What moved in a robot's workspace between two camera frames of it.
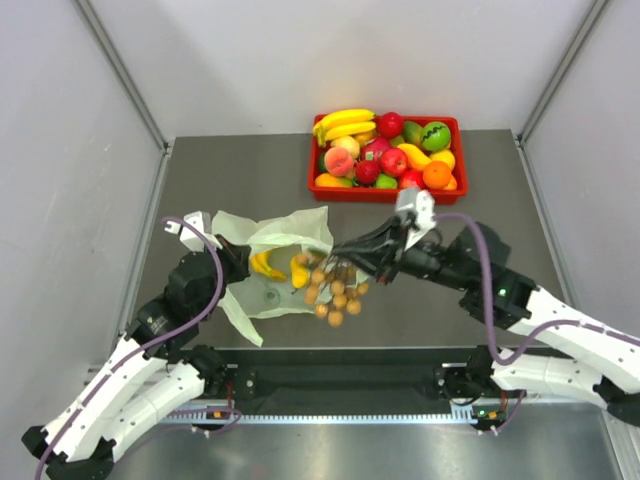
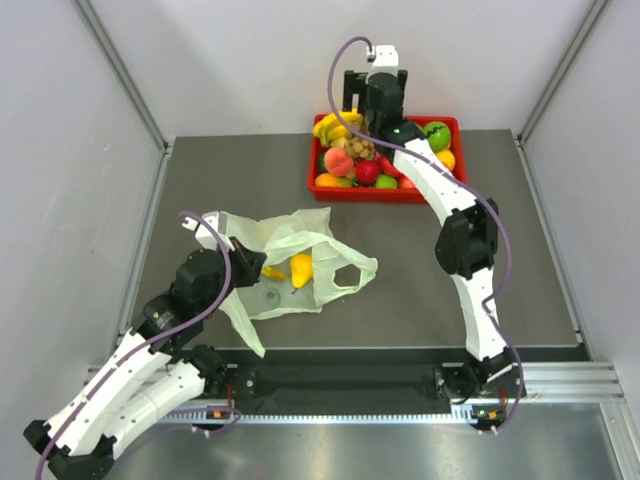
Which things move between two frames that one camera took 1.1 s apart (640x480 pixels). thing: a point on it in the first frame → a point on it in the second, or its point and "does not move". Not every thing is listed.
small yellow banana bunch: [260, 264] does not move
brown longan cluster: [333, 288] → [359, 148]
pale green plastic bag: [282, 237] does not move
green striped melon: [435, 136] does not move
